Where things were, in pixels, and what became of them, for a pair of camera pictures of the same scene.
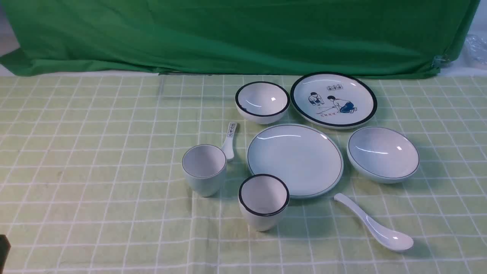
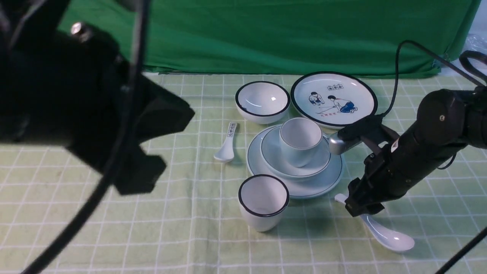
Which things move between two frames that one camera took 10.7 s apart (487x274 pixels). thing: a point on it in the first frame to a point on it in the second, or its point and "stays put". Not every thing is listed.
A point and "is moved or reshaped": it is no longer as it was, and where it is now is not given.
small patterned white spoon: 228,147 stays put
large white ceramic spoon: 385,236 stays put
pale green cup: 203,164 to 300,137
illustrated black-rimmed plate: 331,100 stays put
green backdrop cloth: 384,38 stays put
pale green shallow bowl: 382,155 is moved or reshaped
